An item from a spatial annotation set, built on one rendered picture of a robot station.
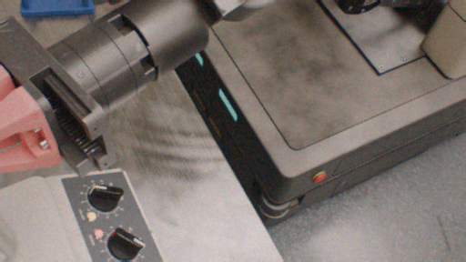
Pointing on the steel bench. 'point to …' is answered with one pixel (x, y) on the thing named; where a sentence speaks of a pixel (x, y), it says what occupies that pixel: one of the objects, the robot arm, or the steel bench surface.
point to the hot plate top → (36, 221)
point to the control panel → (118, 217)
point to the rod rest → (55, 7)
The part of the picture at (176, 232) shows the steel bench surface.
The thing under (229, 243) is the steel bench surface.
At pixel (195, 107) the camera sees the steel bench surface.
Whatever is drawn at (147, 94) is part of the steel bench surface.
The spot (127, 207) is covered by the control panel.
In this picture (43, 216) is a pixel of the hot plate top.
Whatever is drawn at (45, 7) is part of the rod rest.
